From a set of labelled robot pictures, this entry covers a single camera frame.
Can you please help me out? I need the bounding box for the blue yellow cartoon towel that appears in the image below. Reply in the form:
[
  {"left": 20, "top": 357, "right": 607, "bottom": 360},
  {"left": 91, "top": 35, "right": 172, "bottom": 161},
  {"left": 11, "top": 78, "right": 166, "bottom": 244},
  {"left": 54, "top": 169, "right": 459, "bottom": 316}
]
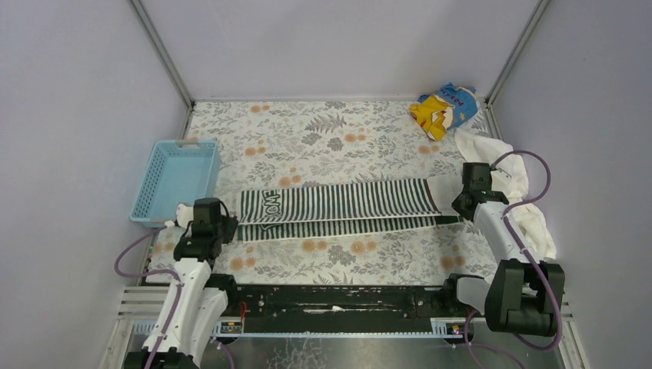
[{"left": 409, "top": 83, "right": 481, "bottom": 141}]

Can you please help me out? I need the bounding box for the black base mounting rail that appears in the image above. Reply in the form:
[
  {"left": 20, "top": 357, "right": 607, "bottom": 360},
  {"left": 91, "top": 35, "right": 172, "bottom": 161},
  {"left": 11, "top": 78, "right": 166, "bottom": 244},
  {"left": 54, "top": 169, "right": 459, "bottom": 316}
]
[{"left": 218, "top": 284, "right": 470, "bottom": 331}]

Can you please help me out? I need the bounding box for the green white striped towel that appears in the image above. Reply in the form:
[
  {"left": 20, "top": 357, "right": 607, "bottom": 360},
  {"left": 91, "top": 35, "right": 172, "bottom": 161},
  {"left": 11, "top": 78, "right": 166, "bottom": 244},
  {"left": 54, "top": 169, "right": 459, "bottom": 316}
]
[{"left": 238, "top": 178, "right": 463, "bottom": 242}]

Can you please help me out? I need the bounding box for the white fluffy towel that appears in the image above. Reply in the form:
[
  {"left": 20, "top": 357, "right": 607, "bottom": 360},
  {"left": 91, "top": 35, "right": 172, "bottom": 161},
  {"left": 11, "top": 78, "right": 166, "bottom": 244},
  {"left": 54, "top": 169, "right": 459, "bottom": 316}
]
[{"left": 454, "top": 128, "right": 557, "bottom": 260}]

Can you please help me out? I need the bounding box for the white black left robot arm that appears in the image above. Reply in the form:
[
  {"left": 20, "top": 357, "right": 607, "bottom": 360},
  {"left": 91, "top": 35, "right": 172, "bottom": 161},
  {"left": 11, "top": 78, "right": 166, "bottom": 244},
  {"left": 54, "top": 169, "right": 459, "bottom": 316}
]
[{"left": 122, "top": 198, "right": 238, "bottom": 368}]

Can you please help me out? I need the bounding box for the white slotted cable duct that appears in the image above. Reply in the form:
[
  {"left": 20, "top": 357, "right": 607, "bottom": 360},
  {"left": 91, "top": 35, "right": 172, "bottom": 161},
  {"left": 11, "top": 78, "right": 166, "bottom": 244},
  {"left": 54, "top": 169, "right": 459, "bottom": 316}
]
[{"left": 133, "top": 317, "right": 462, "bottom": 339}]

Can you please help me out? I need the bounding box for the floral patterned table mat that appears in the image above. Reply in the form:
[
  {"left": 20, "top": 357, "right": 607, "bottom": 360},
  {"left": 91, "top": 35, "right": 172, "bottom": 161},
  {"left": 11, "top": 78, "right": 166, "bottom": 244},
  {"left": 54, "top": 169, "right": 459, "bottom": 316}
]
[{"left": 187, "top": 101, "right": 497, "bottom": 285}]

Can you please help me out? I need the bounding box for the light blue plastic basket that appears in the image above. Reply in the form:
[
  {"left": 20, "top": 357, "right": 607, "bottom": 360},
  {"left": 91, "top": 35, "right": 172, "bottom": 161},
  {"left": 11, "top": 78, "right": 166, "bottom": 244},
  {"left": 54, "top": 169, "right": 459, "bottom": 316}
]
[{"left": 129, "top": 140, "right": 221, "bottom": 228}]

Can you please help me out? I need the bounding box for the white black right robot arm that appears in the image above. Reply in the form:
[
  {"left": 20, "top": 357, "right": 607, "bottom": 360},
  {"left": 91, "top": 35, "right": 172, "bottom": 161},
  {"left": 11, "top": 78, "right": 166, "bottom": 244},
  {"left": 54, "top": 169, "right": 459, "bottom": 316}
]
[{"left": 444, "top": 162, "right": 565, "bottom": 337}]

